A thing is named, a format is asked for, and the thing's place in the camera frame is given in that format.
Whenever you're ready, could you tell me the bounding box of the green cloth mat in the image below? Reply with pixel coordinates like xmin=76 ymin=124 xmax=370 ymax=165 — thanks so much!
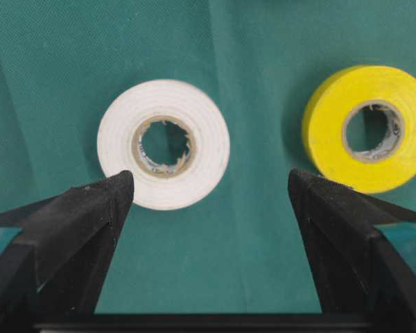
xmin=0 ymin=1 xmax=416 ymax=314

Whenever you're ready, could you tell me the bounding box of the yellow tape roll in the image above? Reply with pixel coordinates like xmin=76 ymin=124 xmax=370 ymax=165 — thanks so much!
xmin=302 ymin=65 xmax=416 ymax=194

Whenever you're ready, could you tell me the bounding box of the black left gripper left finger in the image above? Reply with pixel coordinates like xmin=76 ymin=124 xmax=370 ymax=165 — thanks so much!
xmin=0 ymin=171 xmax=135 ymax=323

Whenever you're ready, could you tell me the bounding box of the white tape roll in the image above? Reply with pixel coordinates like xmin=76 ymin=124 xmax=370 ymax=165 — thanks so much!
xmin=96 ymin=79 xmax=230 ymax=211

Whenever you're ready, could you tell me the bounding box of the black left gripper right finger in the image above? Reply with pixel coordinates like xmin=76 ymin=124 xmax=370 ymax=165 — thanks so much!
xmin=288 ymin=169 xmax=416 ymax=323

